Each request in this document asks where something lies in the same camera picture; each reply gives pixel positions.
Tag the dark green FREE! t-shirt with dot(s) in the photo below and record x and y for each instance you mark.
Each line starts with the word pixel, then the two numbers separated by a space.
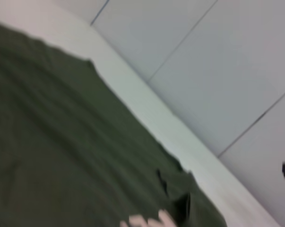
pixel 62 142

